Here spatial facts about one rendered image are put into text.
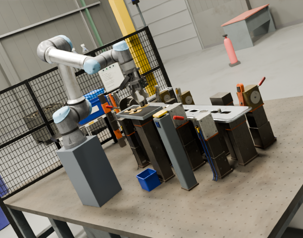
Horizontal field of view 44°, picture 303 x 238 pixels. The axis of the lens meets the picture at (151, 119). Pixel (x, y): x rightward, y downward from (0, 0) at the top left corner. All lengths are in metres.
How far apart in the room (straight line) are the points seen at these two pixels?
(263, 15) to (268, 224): 8.86
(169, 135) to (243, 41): 7.68
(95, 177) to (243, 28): 7.53
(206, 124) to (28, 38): 11.09
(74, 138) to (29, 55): 10.43
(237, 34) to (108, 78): 6.42
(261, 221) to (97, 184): 1.08
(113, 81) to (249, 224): 2.18
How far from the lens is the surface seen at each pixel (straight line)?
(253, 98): 2.17
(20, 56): 12.50
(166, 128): 1.95
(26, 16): 12.97
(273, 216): 1.68
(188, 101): 2.69
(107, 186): 2.39
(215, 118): 2.05
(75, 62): 2.03
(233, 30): 9.57
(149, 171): 2.35
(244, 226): 1.67
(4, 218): 4.99
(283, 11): 10.61
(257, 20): 9.93
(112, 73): 3.48
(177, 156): 2.00
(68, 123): 2.29
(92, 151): 2.32
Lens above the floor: 1.65
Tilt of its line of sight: 15 degrees down
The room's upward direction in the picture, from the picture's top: 23 degrees counter-clockwise
